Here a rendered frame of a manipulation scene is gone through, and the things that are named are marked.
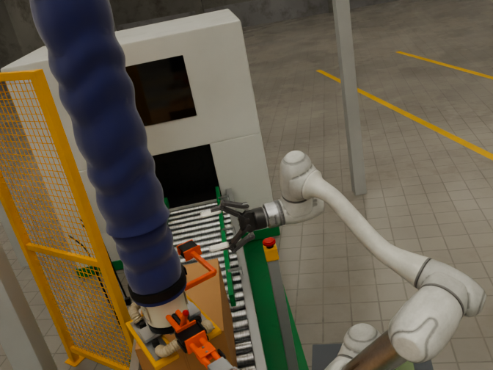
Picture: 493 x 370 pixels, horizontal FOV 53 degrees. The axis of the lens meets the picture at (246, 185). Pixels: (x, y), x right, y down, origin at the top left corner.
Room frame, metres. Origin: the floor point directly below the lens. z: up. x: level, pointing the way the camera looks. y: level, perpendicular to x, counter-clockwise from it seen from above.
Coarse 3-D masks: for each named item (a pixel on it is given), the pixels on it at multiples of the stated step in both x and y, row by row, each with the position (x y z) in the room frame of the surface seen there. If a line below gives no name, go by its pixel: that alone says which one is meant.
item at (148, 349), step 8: (144, 320) 1.72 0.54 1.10; (128, 328) 1.70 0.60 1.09; (136, 328) 1.68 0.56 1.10; (136, 336) 1.63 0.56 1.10; (160, 336) 1.60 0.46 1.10; (144, 344) 1.58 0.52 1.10; (152, 344) 1.56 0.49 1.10; (144, 352) 1.54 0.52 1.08; (152, 352) 1.51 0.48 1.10; (176, 352) 1.49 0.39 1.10; (152, 360) 1.48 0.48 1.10; (160, 360) 1.47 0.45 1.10; (168, 360) 1.46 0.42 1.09; (160, 368) 1.45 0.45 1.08
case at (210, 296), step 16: (192, 272) 2.24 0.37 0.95; (192, 288) 2.10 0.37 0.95; (208, 288) 2.08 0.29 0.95; (224, 288) 2.32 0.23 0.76; (208, 304) 1.95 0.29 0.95; (224, 304) 2.08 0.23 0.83; (224, 320) 1.88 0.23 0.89; (224, 336) 1.74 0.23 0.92; (192, 352) 1.74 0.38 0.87; (224, 352) 1.74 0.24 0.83; (144, 368) 1.73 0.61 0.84; (176, 368) 1.74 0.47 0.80; (192, 368) 1.74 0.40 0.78
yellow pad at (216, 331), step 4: (188, 296) 1.84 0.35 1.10; (188, 300) 1.80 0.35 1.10; (192, 300) 1.80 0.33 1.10; (196, 316) 1.64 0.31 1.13; (200, 316) 1.64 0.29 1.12; (204, 316) 1.67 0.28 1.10; (192, 320) 1.66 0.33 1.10; (196, 320) 1.62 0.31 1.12; (200, 320) 1.63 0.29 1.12; (216, 328) 1.58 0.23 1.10; (212, 332) 1.57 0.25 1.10; (216, 332) 1.56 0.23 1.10; (220, 332) 1.57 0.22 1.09; (208, 336) 1.55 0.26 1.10; (212, 336) 1.55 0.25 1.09
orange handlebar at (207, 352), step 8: (192, 256) 1.99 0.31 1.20; (200, 256) 1.95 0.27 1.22; (208, 264) 1.87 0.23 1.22; (208, 272) 1.80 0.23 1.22; (216, 272) 1.82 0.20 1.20; (192, 280) 1.77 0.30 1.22; (200, 280) 1.77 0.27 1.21; (176, 312) 1.58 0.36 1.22; (168, 320) 1.55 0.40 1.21; (176, 328) 1.48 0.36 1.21; (192, 344) 1.38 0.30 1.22; (208, 344) 1.36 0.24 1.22; (200, 352) 1.33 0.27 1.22; (208, 352) 1.32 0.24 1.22; (216, 352) 1.32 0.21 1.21; (200, 360) 1.30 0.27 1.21; (208, 360) 1.29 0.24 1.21
